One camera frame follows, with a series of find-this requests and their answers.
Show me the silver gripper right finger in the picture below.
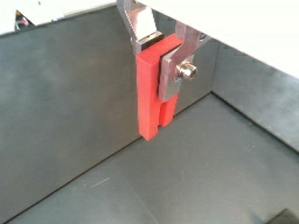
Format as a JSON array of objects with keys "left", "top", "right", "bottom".
[{"left": 158, "top": 22, "right": 210, "bottom": 102}]

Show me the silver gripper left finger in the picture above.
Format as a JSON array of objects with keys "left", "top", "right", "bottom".
[{"left": 116, "top": 0, "right": 164, "bottom": 54}]

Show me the red double-square peg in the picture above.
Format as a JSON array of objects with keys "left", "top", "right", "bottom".
[{"left": 134, "top": 34, "right": 182, "bottom": 141}]

